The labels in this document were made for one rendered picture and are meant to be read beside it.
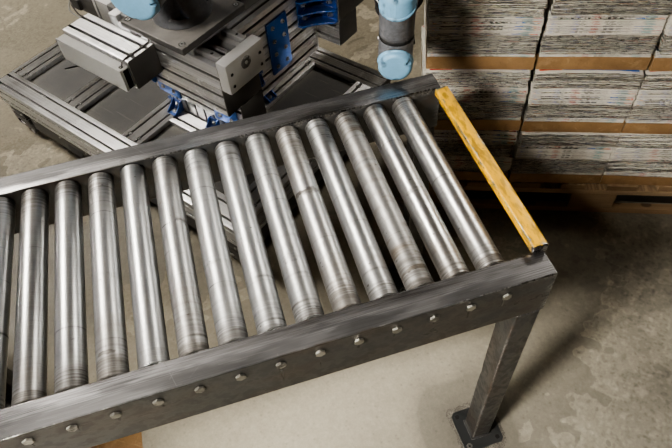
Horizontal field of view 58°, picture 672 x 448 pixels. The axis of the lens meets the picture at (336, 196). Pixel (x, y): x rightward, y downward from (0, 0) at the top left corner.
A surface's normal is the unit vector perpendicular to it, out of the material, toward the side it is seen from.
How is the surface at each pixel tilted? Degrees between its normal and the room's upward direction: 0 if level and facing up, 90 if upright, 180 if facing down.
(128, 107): 0
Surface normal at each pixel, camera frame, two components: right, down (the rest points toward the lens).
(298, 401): -0.06, -0.63
